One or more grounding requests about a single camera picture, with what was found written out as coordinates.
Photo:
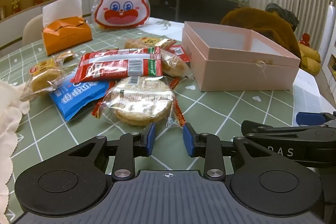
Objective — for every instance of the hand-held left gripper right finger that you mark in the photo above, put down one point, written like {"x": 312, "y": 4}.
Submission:
{"x": 187, "y": 143}

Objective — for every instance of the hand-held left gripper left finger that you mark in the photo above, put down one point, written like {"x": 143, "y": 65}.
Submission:
{"x": 151, "y": 139}

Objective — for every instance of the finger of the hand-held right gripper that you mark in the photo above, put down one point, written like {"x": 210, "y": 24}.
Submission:
{"x": 309, "y": 119}

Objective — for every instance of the round rice cracker packet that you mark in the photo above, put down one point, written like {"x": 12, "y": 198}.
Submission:
{"x": 141, "y": 100}

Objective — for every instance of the red snack packet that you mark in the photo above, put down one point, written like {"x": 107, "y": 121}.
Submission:
{"x": 115, "y": 64}

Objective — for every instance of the pink cardboard box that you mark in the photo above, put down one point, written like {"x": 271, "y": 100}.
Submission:
{"x": 236, "y": 66}

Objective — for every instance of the yellow-label cake packet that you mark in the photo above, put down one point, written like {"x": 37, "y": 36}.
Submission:
{"x": 44, "y": 77}

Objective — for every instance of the white paper sheet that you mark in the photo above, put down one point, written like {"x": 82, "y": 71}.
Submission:
{"x": 305, "y": 87}

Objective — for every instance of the green checked tablecloth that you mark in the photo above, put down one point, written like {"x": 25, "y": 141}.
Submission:
{"x": 223, "y": 108}

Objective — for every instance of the yellow plush toy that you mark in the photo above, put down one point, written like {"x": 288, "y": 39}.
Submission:
{"x": 311, "y": 56}

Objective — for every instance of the clear round cracker packet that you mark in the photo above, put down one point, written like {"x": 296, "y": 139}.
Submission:
{"x": 172, "y": 65}

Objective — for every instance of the blue snack packet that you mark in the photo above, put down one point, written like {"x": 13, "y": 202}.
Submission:
{"x": 76, "y": 98}

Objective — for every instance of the small red packet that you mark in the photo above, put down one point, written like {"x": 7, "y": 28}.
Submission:
{"x": 178, "y": 52}

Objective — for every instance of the flat pastry packet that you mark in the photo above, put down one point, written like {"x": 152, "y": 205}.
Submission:
{"x": 147, "y": 41}

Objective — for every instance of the brown fuzzy coat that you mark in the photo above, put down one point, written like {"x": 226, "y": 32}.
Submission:
{"x": 262, "y": 27}

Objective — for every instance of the dark cloth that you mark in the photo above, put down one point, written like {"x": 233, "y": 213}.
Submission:
{"x": 283, "y": 14}

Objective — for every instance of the small brown cake packet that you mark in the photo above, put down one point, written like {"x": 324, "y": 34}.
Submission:
{"x": 65, "y": 57}

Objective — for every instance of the orange tissue box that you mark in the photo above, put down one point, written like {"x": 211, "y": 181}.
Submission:
{"x": 65, "y": 37}

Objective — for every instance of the black water dispenser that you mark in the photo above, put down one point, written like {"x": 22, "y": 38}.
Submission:
{"x": 168, "y": 3}

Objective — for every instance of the rabbit-shaped snack bag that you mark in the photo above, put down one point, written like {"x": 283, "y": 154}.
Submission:
{"x": 120, "y": 3}

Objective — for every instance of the white cloth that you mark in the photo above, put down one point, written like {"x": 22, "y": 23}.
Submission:
{"x": 9, "y": 119}

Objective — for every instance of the white tissue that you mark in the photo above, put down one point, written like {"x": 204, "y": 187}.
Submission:
{"x": 63, "y": 10}

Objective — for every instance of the white chair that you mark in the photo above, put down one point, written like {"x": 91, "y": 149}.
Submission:
{"x": 32, "y": 29}

